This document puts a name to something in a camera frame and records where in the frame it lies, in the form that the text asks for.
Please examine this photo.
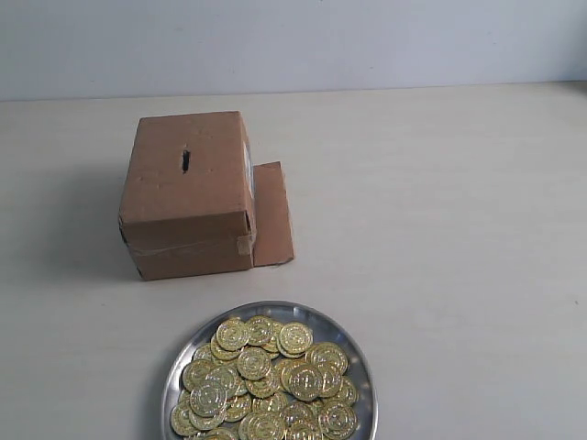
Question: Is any gold coin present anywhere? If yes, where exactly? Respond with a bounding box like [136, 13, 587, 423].
[318, 401, 358, 440]
[216, 319, 249, 351]
[278, 322, 314, 357]
[190, 379, 227, 417]
[237, 346, 271, 380]
[286, 363, 323, 402]
[246, 315, 274, 347]

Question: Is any brown cardboard slotted box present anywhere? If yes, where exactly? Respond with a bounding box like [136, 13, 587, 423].
[118, 111, 294, 281]

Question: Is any round steel plate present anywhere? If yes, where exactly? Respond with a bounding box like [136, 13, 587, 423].
[160, 301, 378, 440]

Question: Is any gold coin right centre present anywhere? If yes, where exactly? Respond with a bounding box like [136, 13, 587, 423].
[286, 363, 323, 402]

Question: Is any gold coin top middle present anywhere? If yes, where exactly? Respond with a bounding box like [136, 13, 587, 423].
[246, 315, 274, 347]

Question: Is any gold coin top right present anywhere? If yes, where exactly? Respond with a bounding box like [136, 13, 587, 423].
[278, 322, 314, 357]

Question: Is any gold coin top left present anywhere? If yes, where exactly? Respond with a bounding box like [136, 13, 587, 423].
[216, 319, 249, 351]

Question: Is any gold coin lower right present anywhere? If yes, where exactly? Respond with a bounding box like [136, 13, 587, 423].
[318, 401, 358, 440]

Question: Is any gold coin left front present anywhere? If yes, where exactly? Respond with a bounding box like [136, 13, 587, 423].
[190, 379, 227, 417]

